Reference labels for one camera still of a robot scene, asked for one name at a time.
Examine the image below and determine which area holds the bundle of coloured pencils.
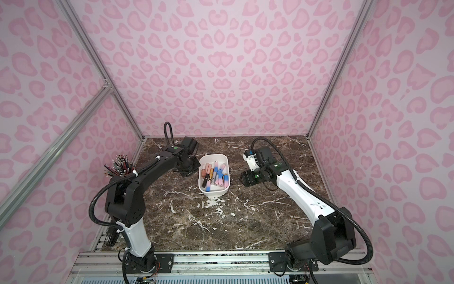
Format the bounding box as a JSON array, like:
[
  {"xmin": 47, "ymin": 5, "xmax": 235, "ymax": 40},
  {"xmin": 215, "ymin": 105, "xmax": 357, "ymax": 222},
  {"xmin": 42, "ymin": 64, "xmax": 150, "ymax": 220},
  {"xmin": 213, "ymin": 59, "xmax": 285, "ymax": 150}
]
[{"xmin": 104, "ymin": 155, "xmax": 135, "ymax": 177}]

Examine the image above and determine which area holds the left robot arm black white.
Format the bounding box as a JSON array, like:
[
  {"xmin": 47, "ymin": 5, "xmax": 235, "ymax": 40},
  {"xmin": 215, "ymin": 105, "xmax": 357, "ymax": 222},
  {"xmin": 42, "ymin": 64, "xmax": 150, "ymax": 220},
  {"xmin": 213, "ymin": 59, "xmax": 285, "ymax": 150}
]
[{"xmin": 105, "ymin": 137, "xmax": 201, "ymax": 259}]

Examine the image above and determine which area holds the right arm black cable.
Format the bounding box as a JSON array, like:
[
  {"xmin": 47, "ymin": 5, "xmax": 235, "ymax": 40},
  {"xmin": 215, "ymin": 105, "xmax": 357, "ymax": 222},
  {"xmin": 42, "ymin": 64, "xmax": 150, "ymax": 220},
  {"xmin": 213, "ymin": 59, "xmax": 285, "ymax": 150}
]
[{"xmin": 250, "ymin": 137, "xmax": 374, "ymax": 266}]

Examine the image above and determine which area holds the black stapler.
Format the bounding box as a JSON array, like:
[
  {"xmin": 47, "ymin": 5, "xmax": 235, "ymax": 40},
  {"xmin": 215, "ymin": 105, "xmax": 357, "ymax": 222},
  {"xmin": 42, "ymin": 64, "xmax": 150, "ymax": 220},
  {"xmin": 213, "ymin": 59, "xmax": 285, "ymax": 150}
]
[{"xmin": 104, "ymin": 227, "xmax": 120, "ymax": 247}]

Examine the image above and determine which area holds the white storage box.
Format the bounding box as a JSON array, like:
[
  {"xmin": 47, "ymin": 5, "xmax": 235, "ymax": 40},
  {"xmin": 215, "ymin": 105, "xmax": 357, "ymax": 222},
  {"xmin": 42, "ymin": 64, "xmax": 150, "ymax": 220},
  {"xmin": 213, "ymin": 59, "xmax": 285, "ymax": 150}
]
[{"xmin": 198, "ymin": 154, "xmax": 231, "ymax": 199}]

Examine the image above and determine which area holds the pink blue square lipstick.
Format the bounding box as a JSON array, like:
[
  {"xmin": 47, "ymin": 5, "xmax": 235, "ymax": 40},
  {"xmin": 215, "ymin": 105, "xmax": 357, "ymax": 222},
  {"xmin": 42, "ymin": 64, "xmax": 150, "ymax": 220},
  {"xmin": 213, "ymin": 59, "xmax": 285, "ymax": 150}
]
[{"xmin": 223, "ymin": 175, "xmax": 230, "ymax": 189}]

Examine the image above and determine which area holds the dark metallic lipstick tube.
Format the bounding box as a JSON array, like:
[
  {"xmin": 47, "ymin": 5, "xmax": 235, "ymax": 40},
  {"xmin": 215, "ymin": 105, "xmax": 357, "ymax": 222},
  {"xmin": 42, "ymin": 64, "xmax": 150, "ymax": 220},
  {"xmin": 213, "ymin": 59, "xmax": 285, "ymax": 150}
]
[{"xmin": 202, "ymin": 174, "xmax": 210, "ymax": 188}]

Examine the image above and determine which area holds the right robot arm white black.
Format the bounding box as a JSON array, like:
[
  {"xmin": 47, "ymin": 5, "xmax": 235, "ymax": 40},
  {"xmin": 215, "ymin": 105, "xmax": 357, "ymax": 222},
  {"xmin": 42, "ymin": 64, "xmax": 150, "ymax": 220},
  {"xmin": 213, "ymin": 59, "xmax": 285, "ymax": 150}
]
[{"xmin": 240, "ymin": 147, "xmax": 357, "ymax": 271}]

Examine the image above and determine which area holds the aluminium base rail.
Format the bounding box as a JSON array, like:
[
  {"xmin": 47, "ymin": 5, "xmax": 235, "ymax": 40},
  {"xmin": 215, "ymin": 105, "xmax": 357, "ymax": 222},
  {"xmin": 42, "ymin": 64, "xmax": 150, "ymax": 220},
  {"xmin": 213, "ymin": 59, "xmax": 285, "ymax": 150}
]
[{"xmin": 67, "ymin": 250, "xmax": 377, "ymax": 284}]

